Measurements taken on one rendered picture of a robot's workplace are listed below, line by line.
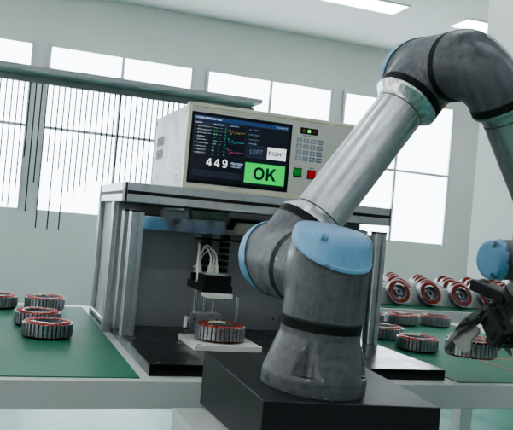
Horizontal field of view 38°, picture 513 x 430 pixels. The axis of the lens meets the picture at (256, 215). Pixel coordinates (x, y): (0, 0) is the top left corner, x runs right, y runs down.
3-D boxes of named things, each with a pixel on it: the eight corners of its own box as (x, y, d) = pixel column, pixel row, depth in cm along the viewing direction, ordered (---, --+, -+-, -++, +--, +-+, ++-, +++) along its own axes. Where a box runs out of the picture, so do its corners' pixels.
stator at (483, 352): (508, 361, 158) (509, 344, 158) (463, 360, 154) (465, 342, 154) (475, 352, 168) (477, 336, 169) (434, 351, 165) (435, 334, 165)
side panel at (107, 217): (113, 332, 181) (125, 202, 182) (102, 332, 180) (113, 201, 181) (99, 316, 208) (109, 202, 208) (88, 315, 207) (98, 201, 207)
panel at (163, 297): (350, 333, 202) (359, 223, 202) (107, 323, 180) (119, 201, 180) (347, 332, 203) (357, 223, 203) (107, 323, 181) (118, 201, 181)
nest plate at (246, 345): (261, 352, 159) (262, 346, 159) (194, 351, 154) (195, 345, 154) (240, 339, 173) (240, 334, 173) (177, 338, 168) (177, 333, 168)
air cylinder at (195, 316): (219, 336, 176) (221, 313, 176) (189, 335, 173) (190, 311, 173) (213, 333, 180) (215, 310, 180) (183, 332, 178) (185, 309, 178)
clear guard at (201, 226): (307, 247, 153) (310, 218, 153) (195, 239, 145) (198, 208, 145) (254, 240, 184) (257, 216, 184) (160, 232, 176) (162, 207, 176)
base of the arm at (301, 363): (387, 401, 103) (397, 331, 103) (297, 403, 95) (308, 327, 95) (324, 371, 116) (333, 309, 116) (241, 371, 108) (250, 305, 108)
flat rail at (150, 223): (378, 247, 187) (380, 235, 187) (136, 228, 166) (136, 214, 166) (376, 247, 188) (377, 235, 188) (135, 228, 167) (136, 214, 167)
